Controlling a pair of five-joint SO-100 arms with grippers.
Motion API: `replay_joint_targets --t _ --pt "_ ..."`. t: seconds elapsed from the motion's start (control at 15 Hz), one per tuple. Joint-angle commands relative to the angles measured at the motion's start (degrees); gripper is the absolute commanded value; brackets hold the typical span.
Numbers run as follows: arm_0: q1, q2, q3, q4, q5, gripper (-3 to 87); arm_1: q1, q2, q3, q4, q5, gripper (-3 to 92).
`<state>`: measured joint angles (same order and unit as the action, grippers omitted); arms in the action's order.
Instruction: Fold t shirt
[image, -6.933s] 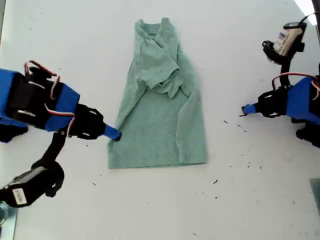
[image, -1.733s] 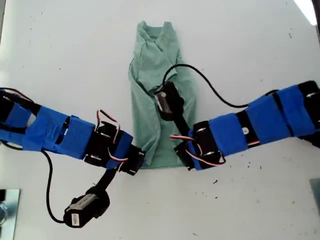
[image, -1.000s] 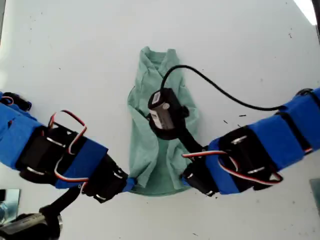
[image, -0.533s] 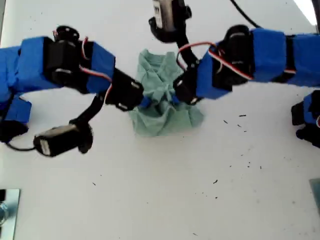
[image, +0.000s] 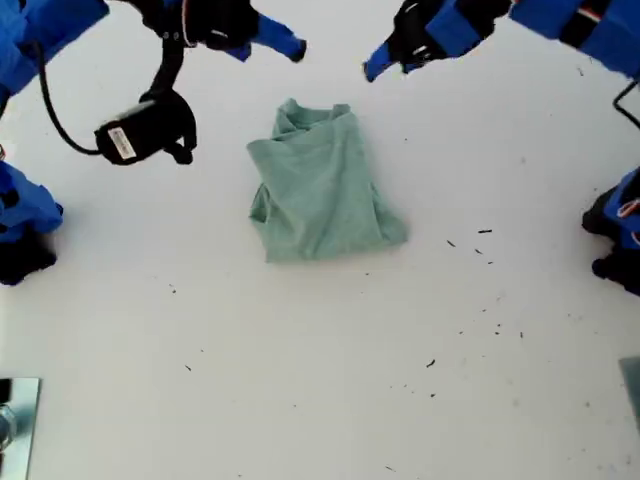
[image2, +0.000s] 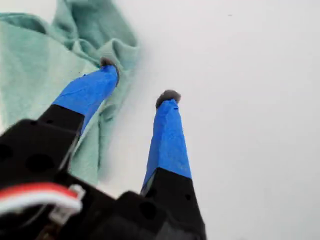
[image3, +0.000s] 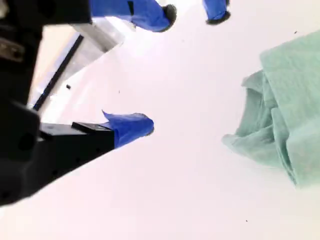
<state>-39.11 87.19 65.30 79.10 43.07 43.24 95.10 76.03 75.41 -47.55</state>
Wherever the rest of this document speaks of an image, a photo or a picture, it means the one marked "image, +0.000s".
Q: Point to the green t-shirt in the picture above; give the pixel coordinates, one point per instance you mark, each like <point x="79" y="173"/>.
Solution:
<point x="320" y="200"/>

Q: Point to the black clamp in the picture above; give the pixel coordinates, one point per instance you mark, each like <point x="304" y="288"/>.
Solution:
<point x="4" y="391"/>

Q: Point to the black camera stalk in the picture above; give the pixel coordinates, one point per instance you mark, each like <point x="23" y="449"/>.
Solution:
<point x="167" y="65"/>

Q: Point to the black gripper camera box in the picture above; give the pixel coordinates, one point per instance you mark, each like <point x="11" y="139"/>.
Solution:
<point x="145" y="132"/>

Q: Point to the steel post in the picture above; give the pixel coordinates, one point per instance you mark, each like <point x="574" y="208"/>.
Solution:
<point x="22" y="430"/>

